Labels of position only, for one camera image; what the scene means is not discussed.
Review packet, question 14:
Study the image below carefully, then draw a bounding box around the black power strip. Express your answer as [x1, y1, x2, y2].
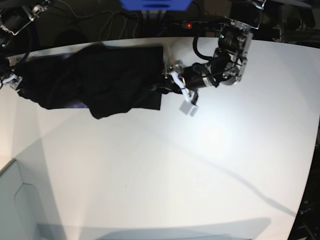
[180, 21, 223, 33]

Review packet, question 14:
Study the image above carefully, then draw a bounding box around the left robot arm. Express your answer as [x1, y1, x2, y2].
[152, 0, 266, 105]

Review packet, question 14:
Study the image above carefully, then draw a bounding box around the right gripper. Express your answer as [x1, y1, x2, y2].
[0, 72, 23, 90]

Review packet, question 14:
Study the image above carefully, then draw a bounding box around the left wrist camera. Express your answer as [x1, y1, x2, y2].
[179, 100, 199, 117]

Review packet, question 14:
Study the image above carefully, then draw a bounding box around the grey cabinet at lower left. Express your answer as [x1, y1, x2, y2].
[0, 159, 55, 240]

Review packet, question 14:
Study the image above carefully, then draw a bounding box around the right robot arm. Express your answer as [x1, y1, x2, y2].
[0, 0, 53, 91]

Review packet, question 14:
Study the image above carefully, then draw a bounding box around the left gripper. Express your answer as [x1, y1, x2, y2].
[149, 60, 218, 104]

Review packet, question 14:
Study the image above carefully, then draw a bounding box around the blue plastic bin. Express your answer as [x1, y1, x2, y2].
[120, 0, 192, 11]

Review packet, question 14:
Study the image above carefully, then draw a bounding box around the black T-shirt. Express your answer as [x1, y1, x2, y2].
[15, 44, 164, 119]

